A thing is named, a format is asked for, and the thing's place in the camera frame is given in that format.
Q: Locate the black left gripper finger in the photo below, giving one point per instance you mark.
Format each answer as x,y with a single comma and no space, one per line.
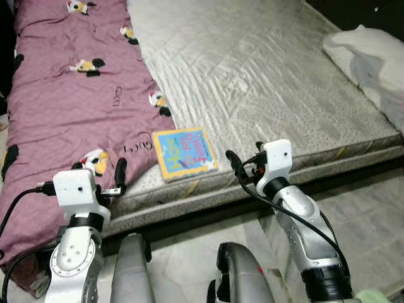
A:
120,173
79,166

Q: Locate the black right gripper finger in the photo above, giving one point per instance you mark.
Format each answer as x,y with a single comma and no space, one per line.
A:
258,145
235,163

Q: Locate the blue yellow children's book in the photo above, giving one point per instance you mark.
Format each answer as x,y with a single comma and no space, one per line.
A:
186,154

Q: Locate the white pillow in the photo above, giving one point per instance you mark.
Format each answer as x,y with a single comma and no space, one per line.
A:
372,69

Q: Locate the grey bed base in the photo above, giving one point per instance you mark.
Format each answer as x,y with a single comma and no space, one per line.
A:
189,205

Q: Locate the pink duck print blanket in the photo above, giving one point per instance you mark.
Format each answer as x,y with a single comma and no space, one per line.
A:
63,101

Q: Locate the white quilted mattress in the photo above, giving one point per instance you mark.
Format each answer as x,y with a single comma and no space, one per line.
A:
252,76

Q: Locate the grey robot left leg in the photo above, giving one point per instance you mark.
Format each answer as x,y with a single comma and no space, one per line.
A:
132,271

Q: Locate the grey robot leg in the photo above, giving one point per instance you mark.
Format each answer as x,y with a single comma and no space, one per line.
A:
243,278
132,271

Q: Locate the grey robot right leg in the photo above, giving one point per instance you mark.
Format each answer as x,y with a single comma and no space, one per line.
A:
243,278

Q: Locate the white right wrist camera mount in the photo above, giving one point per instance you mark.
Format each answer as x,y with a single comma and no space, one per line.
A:
276,163

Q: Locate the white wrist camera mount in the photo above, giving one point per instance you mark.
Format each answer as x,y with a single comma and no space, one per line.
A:
76,189
276,163

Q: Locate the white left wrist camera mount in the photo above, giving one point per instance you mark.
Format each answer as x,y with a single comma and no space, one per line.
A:
76,189

